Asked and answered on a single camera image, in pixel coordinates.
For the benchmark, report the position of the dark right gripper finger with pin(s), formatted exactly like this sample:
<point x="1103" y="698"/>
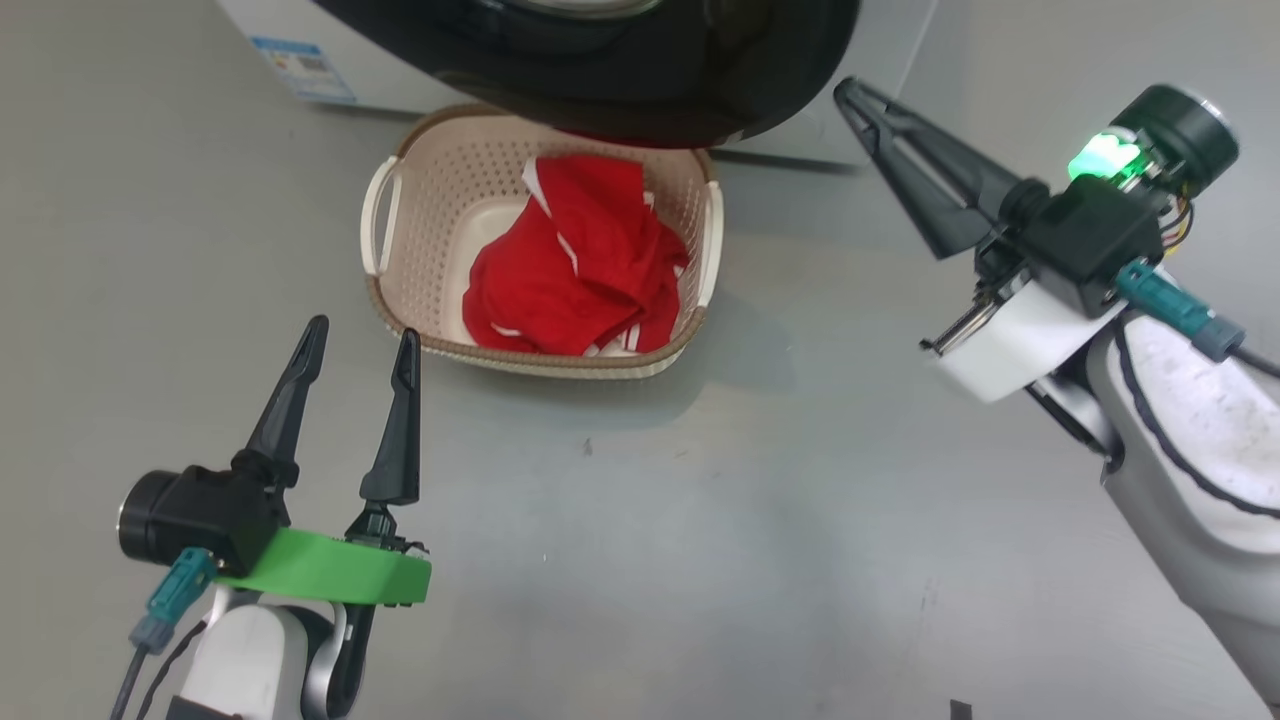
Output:
<point x="940" y="150"/>
<point x="940" y="220"/>

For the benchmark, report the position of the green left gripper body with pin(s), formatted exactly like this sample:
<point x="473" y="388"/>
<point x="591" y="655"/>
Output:
<point x="330" y="570"/>

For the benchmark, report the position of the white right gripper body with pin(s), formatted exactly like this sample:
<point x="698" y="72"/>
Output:
<point x="1010" y="345"/>

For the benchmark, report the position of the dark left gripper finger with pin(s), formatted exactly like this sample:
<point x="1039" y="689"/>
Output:
<point x="398" y="450"/>
<point x="280" y="430"/>

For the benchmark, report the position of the red garment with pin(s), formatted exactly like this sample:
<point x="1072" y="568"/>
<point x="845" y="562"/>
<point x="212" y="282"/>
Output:
<point x="580" y="270"/>

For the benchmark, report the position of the washing machine glass door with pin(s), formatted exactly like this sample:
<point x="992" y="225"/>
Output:
<point x="600" y="80"/>

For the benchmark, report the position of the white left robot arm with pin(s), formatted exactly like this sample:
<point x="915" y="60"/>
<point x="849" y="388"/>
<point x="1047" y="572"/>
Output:
<point x="240" y="660"/>

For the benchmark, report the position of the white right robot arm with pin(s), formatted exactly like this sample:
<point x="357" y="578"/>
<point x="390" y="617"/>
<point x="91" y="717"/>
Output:
<point x="1200" y="430"/>

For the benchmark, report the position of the white front-load washing machine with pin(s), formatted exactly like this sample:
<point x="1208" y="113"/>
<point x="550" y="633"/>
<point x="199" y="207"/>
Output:
<point x="885" y="60"/>

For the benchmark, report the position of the cream perforated laundry basket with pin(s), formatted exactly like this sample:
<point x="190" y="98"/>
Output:
<point x="440" y="200"/>

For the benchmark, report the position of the blue energy label sticker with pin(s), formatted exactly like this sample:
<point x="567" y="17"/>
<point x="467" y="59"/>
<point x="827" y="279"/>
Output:
<point x="305" y="70"/>

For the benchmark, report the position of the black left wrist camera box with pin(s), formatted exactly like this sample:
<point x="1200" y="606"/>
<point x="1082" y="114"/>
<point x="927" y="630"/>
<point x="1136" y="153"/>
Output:
<point x="235" y="510"/>

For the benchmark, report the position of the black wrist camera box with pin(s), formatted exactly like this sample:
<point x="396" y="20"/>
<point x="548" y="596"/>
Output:
<point x="235" y="510"/>
<point x="1085" y="240"/>

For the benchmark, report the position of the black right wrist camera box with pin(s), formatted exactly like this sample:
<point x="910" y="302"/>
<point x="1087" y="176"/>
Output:
<point x="1085" y="240"/>

